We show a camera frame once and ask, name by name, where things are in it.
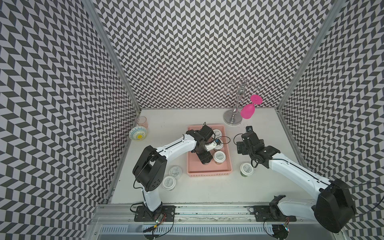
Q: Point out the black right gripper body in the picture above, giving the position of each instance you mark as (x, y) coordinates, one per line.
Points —
(241, 146)

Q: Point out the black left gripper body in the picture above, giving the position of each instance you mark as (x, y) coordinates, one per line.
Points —
(203, 154)

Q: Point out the green yogurt cup white lid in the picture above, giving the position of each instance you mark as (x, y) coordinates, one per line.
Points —
(217, 133)

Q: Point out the white lid yogurt cup right-near-basket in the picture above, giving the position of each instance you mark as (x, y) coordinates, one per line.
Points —
(219, 145)

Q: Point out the red label yogurt cup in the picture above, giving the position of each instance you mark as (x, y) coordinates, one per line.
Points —
(219, 157)

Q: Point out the pink perforated plastic basket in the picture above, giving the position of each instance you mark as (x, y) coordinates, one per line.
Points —
(196, 169)

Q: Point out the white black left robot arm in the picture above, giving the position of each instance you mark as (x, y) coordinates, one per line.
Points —
(150, 168)

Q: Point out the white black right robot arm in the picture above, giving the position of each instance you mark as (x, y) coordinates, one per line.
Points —
(331, 205)

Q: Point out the green yogurt cup front-right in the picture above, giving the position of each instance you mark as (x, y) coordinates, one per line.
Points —
(246, 169)

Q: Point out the tipped clear lid yogurt cup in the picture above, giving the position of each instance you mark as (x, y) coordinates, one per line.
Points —
(175, 172)

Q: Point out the white lid yogurt cup front-left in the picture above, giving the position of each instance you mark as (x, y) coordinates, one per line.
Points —
(169, 183)

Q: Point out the chrome cup holder stand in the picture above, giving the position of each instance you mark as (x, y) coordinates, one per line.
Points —
(241, 86)

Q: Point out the magenta plastic wine glass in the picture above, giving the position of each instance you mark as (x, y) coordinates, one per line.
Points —
(248, 110)

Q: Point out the pink transparent plastic cup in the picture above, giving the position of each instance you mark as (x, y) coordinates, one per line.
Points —
(142, 121)

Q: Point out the blue yellow patterned bowl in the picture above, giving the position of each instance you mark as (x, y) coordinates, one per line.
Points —
(138, 133)

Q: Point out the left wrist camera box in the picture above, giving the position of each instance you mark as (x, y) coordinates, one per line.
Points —
(212, 145)

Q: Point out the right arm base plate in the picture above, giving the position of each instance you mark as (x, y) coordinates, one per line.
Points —
(270, 214)

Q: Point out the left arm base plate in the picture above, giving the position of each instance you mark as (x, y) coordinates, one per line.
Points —
(143, 214)

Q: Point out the aluminium front rail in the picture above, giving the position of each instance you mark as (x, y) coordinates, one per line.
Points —
(228, 220)

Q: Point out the aluminium corner post right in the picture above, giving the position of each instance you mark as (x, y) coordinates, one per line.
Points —
(321, 35)

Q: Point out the aluminium corner post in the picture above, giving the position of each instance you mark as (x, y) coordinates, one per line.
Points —
(321, 35)
(94, 18)

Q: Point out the aluminium corner post left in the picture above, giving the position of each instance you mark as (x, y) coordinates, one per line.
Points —
(94, 18)

